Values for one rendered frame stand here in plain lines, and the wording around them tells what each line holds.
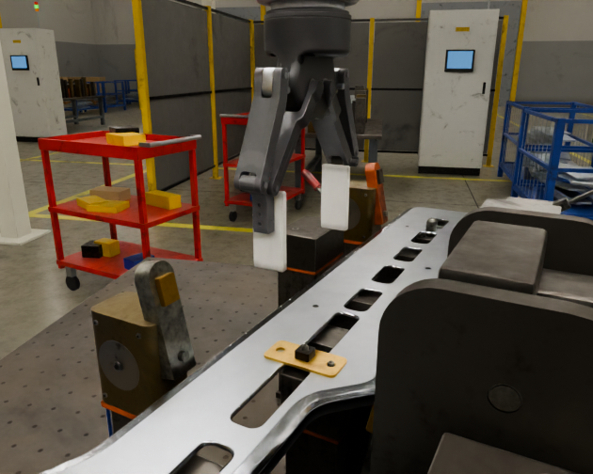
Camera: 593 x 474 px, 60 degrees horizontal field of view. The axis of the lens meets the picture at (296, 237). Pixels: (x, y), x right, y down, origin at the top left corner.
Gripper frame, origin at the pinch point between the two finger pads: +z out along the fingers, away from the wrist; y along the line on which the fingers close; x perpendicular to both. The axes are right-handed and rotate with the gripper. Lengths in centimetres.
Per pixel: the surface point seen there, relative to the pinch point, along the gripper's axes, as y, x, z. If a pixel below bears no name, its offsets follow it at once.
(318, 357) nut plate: -0.4, 1.4, 13.4
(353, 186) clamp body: -56, -18, 8
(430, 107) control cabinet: -630, -145, 29
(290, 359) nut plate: 1.3, -1.0, 13.4
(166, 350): 7.9, -12.0, 12.0
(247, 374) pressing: 5.4, -3.7, 13.7
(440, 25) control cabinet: -631, -142, -68
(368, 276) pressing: -24.6, -2.2, 13.7
